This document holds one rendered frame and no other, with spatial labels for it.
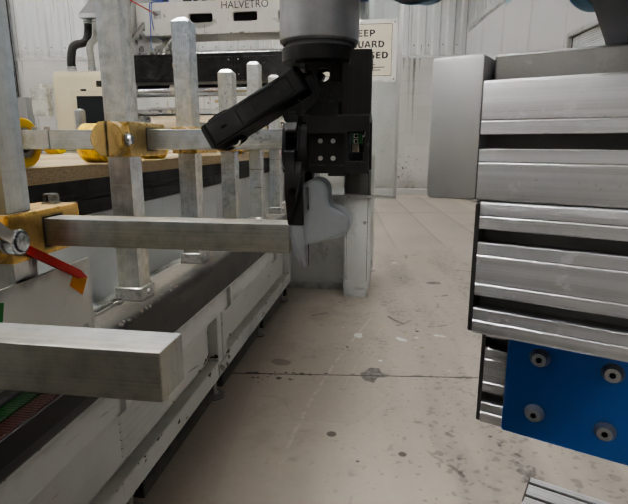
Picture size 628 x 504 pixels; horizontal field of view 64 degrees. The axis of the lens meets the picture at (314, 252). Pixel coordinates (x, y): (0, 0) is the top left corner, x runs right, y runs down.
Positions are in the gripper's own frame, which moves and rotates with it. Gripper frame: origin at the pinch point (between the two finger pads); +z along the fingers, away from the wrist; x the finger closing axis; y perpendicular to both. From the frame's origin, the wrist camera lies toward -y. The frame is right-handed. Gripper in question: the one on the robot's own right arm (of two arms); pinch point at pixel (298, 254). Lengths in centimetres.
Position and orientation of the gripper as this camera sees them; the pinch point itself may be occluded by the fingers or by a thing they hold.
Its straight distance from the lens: 52.2
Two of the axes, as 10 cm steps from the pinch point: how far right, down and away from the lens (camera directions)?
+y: 9.9, 0.3, -1.5
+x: 1.5, -2.1, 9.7
